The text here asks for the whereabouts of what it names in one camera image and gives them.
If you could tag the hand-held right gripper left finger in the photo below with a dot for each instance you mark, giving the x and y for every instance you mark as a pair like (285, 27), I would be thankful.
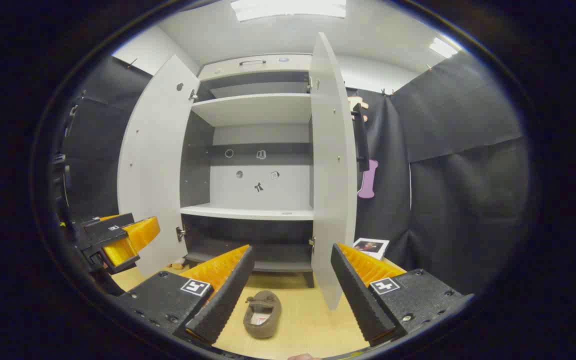
(225, 300)

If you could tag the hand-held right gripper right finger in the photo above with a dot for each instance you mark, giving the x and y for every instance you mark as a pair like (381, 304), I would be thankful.
(358, 300)

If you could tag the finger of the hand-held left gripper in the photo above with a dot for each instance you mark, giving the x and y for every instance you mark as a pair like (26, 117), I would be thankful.
(118, 255)
(140, 232)

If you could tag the brown fuzzy shoe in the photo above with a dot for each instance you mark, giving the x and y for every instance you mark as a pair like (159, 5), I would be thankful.
(268, 320)

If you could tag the white cabinet door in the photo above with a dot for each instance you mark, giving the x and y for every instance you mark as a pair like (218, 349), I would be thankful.
(330, 175)
(153, 165)

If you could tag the small tan object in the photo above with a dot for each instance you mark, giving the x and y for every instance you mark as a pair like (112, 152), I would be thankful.
(178, 263)

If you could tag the white book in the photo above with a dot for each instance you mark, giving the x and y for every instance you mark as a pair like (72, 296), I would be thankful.
(370, 246)

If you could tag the small ceiling light panel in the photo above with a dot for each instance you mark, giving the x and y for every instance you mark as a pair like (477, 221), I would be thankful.
(443, 47)

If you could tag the large ceiling light panel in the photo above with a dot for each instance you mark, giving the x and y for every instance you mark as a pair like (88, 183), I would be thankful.
(288, 9)

